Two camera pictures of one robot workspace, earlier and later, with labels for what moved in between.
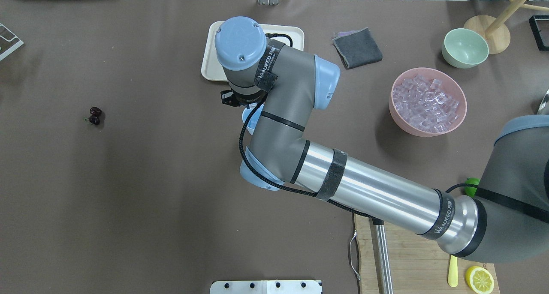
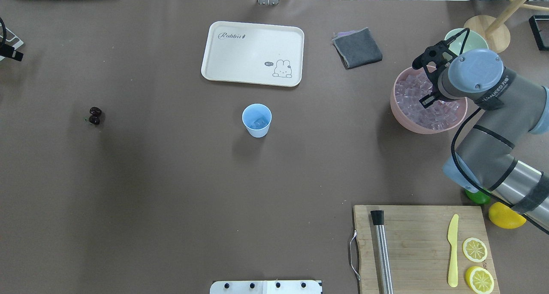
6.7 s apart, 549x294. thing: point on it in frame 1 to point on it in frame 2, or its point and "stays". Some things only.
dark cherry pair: (95, 118) stays
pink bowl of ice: (426, 102) stays
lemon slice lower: (479, 280) stays
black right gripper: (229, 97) to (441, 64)
